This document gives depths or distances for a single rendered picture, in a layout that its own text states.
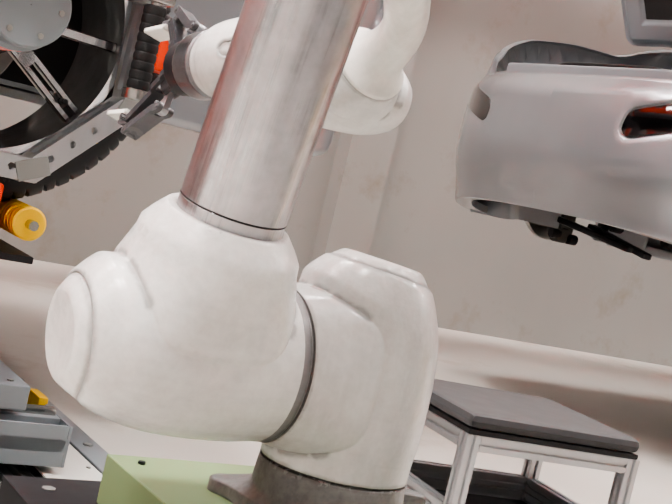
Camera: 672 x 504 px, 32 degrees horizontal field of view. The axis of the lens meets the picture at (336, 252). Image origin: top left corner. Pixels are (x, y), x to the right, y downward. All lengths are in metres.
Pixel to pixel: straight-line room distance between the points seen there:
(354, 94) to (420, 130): 5.58
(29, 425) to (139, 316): 1.14
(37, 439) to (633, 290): 6.66
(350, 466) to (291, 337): 0.15
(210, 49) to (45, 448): 0.95
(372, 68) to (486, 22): 5.85
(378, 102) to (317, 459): 0.52
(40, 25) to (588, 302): 6.60
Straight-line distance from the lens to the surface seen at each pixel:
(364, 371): 1.10
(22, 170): 2.00
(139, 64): 1.82
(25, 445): 2.13
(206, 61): 1.43
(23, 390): 2.13
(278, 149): 0.99
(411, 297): 1.13
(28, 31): 1.84
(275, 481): 1.16
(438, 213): 7.18
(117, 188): 6.14
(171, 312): 0.99
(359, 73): 1.45
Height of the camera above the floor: 0.68
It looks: 3 degrees down
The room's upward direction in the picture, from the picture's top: 13 degrees clockwise
